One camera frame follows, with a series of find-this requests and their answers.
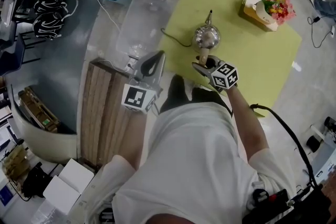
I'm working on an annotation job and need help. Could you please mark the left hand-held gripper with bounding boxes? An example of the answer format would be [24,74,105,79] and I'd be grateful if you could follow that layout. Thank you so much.
[122,50,166,115]

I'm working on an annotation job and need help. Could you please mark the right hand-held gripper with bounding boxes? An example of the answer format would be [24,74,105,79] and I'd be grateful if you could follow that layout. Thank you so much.
[191,55,239,92]

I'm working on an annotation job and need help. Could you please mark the silver metal kettle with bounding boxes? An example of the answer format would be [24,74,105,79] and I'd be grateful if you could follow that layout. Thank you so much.
[193,9,221,66]

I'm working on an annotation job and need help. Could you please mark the person's left forearm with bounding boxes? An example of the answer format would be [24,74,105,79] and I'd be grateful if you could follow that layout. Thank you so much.
[125,111,161,171]

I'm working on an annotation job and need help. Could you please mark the person's right forearm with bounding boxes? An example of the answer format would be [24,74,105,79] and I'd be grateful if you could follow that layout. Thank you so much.
[225,85,269,163]

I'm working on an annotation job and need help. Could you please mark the person's black trousers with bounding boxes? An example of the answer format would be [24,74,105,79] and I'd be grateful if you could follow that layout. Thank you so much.
[159,74,234,116]

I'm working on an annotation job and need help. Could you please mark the table with green cloth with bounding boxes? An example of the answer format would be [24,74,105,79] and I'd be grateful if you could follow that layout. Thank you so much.
[159,0,303,119]

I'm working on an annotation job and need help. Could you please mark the clear plastic storage box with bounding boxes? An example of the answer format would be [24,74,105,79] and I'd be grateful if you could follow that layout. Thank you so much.
[115,0,172,59]

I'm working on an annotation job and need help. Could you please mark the wooden plank bench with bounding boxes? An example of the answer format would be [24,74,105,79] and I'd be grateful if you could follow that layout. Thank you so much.
[78,59,148,169]

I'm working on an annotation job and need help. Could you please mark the light wooden box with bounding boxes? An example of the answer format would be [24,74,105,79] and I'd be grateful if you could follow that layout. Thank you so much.
[238,0,279,32]

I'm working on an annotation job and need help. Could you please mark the white pot of pink flowers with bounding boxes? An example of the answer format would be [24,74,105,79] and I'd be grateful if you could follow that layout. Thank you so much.
[254,0,297,26]

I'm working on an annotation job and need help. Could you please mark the person's white shirt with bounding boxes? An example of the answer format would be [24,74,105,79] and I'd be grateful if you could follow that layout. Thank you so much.
[91,102,296,224]

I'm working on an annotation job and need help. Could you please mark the black white patterned bag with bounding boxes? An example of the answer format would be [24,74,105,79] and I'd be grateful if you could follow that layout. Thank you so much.
[34,0,69,16]
[33,12,66,40]

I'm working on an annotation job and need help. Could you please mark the brown wooden crate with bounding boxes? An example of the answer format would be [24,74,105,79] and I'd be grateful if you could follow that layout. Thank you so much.
[17,86,60,133]

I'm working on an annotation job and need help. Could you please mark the curved cream counter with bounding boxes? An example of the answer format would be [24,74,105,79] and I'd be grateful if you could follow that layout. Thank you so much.
[10,83,79,165]

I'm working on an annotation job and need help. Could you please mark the white flat box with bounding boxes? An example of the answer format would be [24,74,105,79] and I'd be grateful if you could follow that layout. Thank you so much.
[59,158,95,195]
[43,175,82,215]

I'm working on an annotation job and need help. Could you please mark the white stand with black feet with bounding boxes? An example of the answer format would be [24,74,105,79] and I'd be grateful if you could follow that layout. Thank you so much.
[306,116,336,153]

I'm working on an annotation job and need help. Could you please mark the dark blue chair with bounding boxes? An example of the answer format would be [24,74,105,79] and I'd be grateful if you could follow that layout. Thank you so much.
[0,31,42,76]

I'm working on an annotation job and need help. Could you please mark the black waist pack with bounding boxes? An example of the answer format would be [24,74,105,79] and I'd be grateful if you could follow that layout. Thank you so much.
[246,183,331,224]

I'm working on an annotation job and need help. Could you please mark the thin dark wire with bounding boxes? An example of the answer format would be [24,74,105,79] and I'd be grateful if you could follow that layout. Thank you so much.
[160,28,194,48]

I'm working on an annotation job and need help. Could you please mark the white floor cable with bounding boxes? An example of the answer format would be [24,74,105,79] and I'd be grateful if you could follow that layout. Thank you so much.
[64,0,121,31]

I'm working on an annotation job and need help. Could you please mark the thick black cable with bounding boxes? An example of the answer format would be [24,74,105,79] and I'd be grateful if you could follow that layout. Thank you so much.
[250,104,317,187]

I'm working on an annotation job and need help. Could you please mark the black floor cable with adapter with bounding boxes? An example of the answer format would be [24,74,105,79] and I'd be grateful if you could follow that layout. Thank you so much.
[307,15,335,48]

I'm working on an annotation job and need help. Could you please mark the black strap clip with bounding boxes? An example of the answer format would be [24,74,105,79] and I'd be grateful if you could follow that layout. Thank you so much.
[98,207,115,222]

